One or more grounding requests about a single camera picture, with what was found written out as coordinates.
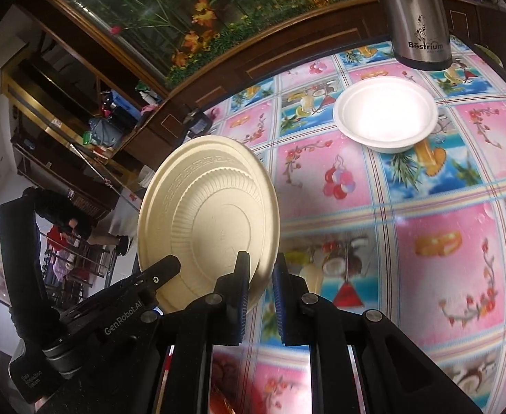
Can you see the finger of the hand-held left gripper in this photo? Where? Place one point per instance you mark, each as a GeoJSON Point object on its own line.
{"type": "Point", "coordinates": [154, 278]}

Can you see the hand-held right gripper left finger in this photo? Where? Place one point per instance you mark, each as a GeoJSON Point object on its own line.
{"type": "Point", "coordinates": [241, 310]}

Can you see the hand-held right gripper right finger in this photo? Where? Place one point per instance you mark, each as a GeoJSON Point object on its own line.
{"type": "Point", "coordinates": [281, 310]}

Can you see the beige ribbed bowl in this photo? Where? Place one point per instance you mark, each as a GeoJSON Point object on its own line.
{"type": "Point", "coordinates": [201, 207]}

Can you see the fruit printed tablecloth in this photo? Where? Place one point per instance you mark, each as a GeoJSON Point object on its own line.
{"type": "Point", "coordinates": [408, 246]}

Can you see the green packet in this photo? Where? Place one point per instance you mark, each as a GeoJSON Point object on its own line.
{"type": "Point", "coordinates": [87, 138]}

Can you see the pink cloth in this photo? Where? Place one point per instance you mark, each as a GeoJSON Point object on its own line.
{"type": "Point", "coordinates": [148, 108]}

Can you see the blue thermos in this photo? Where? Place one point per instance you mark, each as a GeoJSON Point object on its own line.
{"type": "Point", "coordinates": [119, 103]}

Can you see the large white bowl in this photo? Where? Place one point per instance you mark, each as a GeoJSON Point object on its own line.
{"type": "Point", "coordinates": [382, 112]}

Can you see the brown wooden cabinet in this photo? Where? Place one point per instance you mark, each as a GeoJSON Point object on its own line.
{"type": "Point", "coordinates": [304, 47]}

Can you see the glass flower display case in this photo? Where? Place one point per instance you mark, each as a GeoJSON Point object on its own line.
{"type": "Point", "coordinates": [171, 0]}

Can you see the stainless steel kettle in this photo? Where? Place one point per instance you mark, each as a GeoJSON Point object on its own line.
{"type": "Point", "coordinates": [412, 17]}

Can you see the wooden side cabinet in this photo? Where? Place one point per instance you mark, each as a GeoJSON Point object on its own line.
{"type": "Point", "coordinates": [490, 21]}

